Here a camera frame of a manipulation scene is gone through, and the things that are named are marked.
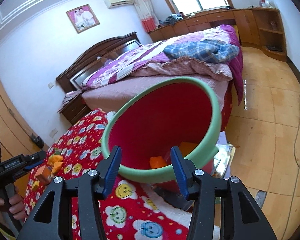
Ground framed wedding photo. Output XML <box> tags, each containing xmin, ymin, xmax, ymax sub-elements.
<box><xmin>66</xmin><ymin>4</ymin><xmax>100</xmax><ymax>34</ymax></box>

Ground orange cardboard box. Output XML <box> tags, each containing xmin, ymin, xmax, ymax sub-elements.
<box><xmin>34</xmin><ymin>165</ymin><xmax>52</xmax><ymax>185</ymax></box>

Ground dark wooden nightstand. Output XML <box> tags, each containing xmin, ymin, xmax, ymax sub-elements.
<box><xmin>58</xmin><ymin>94</ymin><xmax>91</xmax><ymax>125</ymax></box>

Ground pile of dark clothes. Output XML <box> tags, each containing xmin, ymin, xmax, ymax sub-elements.
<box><xmin>159</xmin><ymin>13</ymin><xmax>184</xmax><ymax>27</ymax></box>

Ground wooden corner shelf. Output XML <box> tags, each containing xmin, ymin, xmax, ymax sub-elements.
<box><xmin>252</xmin><ymin>8</ymin><xmax>287</xmax><ymax>62</ymax></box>

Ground wooden wardrobe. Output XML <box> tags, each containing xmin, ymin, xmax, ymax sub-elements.
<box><xmin>0</xmin><ymin>57</ymin><xmax>50</xmax><ymax>198</ymax></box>

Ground folded cloth on nightstand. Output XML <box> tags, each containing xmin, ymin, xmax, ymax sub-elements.
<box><xmin>58</xmin><ymin>90</ymin><xmax>82</xmax><ymax>112</ymax></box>

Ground blue plaid blanket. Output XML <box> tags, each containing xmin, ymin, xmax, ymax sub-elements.
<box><xmin>163</xmin><ymin>40</ymin><xmax>239</xmax><ymax>64</ymax></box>

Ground orange wrapper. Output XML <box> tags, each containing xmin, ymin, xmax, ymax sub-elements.
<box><xmin>47</xmin><ymin>155</ymin><xmax>64</xmax><ymax>174</ymax></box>

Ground pink frilled bedspread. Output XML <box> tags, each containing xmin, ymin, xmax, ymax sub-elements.
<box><xmin>131</xmin><ymin>56</ymin><xmax>233</xmax><ymax>81</ymax></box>

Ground red smiley flower blanket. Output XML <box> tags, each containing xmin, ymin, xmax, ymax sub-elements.
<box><xmin>24</xmin><ymin>108</ymin><xmax>191</xmax><ymax>240</ymax></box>

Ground floral curtain red hem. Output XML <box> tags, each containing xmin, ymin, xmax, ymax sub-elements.
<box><xmin>134</xmin><ymin>0</ymin><xmax>159</xmax><ymax>33</ymax></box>

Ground stack of books and papers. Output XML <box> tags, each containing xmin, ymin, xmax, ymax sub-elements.
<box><xmin>211</xmin><ymin>131</ymin><xmax>236</xmax><ymax>180</ymax></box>

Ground red bucket green rim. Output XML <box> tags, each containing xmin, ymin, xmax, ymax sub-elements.
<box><xmin>101</xmin><ymin>77</ymin><xmax>222</xmax><ymax>184</ymax></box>

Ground wooden bed with headboard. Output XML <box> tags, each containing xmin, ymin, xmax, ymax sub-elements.
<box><xmin>57</xmin><ymin>24</ymin><xmax>243</xmax><ymax>127</ymax></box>

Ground items on shelf top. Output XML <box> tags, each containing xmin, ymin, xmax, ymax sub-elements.
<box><xmin>259</xmin><ymin>0</ymin><xmax>276</xmax><ymax>9</ymax></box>

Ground grey power cable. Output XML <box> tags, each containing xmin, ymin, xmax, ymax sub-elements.
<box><xmin>281</xmin><ymin>65</ymin><xmax>300</xmax><ymax>240</ymax></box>

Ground person's left hand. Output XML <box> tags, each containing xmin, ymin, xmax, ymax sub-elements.
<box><xmin>0</xmin><ymin>187</ymin><xmax>27</xmax><ymax>224</ymax></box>

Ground long wooden cabinet desk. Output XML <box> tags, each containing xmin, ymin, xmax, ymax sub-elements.
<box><xmin>149</xmin><ymin>9</ymin><xmax>256</xmax><ymax>42</ymax></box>

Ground purple floral quilt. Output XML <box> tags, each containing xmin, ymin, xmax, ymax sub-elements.
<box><xmin>82</xmin><ymin>24</ymin><xmax>243</xmax><ymax>111</ymax></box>

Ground white air conditioner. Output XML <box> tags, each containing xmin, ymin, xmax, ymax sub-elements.
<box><xmin>104</xmin><ymin>0</ymin><xmax>134</xmax><ymax>9</ymax></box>

